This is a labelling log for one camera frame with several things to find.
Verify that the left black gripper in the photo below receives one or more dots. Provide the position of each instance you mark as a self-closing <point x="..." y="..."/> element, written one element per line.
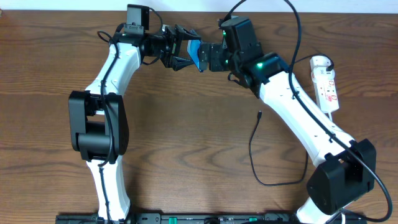
<point x="170" y="46"/>

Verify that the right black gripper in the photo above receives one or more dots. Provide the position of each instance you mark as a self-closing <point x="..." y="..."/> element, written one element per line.
<point x="205" y="56"/>

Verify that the blue Galaxy smartphone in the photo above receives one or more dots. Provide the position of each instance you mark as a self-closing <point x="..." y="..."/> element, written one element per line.
<point x="193" y="49"/>

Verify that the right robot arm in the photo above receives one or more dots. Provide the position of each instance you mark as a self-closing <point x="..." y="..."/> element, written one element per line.
<point x="344" y="168"/>

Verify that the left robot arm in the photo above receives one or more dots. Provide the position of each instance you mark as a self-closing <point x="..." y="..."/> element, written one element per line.
<point x="98" y="121"/>

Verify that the white USB charger plug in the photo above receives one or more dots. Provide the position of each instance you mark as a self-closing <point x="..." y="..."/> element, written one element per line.
<point x="321" y="61"/>

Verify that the white power strip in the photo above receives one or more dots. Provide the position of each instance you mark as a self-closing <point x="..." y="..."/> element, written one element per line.
<point x="325" y="89"/>

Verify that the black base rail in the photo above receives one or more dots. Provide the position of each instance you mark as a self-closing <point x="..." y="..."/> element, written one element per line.
<point x="156" y="218"/>

